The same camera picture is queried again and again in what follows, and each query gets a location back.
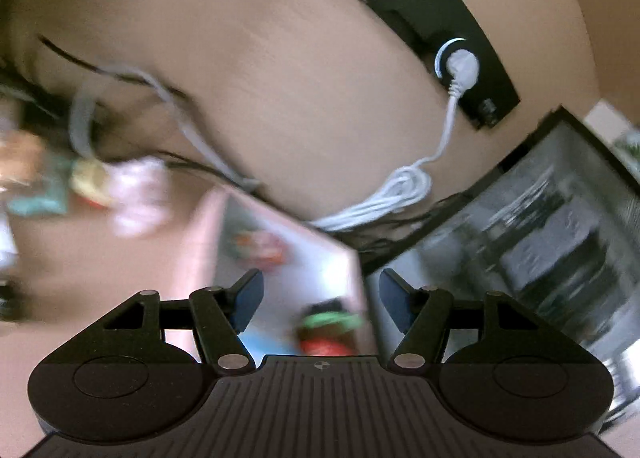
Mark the green red snack packet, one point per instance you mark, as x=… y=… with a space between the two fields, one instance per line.
x=257 y=243

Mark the glass-sided computer case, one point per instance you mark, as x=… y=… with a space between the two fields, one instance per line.
x=525 y=238

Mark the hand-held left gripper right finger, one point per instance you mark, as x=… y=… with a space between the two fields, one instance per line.
x=395 y=295

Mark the pink storage box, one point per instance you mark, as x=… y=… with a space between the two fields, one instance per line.
x=200 y=248

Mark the teal packet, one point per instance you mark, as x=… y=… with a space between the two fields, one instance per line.
x=37 y=188

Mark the orange packet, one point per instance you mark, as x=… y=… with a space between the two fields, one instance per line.
x=20 y=158

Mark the yellow packet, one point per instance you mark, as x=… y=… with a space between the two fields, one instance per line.
x=90 y=181

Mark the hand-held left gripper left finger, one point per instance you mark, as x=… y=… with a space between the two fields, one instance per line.
x=249 y=295

